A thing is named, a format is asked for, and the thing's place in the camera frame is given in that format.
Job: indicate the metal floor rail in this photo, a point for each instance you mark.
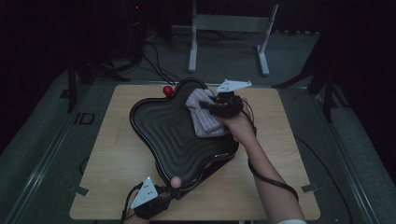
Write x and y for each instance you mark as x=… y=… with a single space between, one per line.
x=351 y=171
x=42 y=168

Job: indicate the person's left hand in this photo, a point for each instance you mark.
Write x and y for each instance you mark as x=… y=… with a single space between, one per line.
x=135 y=221

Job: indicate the dark device with red light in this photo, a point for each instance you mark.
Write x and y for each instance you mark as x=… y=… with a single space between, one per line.
x=136 y=18

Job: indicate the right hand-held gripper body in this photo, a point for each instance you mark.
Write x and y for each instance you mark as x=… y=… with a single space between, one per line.
x=229 y=105

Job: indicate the white sleeve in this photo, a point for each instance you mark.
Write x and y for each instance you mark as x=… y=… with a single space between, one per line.
x=292 y=222

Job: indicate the person's right hand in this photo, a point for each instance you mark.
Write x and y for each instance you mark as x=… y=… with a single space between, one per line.
x=241 y=129

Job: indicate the black tray base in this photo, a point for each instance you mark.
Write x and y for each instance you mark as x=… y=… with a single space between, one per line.
x=214 y=169

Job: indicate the striped grey cloth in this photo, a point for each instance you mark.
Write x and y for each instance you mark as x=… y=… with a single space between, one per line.
x=205 y=121

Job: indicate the grey tape piece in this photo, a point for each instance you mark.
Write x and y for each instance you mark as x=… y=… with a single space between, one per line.
x=310 y=188
x=79 y=190

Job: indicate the black wavy tray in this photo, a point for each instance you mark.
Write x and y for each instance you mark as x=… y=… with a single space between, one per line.
x=168 y=133

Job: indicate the red ball knob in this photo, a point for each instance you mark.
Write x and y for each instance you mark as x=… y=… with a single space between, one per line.
x=167 y=90

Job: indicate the black metal stand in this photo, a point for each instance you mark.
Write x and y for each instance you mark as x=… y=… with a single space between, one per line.
x=72 y=90
x=327 y=102

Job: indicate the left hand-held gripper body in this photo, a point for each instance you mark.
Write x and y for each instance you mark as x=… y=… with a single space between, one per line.
x=146 y=199

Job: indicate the white metal stand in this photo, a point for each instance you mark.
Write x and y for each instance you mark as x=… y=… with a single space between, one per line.
x=232 y=23

